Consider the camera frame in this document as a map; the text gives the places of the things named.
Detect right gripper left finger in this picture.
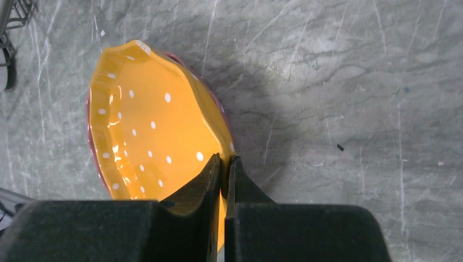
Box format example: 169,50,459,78
1,154,221,261

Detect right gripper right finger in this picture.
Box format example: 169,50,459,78
224,157,391,261

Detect yellow polka dot plate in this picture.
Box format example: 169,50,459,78
88,39,236,252

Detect grey wire dish rack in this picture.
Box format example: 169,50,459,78
1,0,34,92

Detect red plate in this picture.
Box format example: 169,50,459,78
86,50,232,193

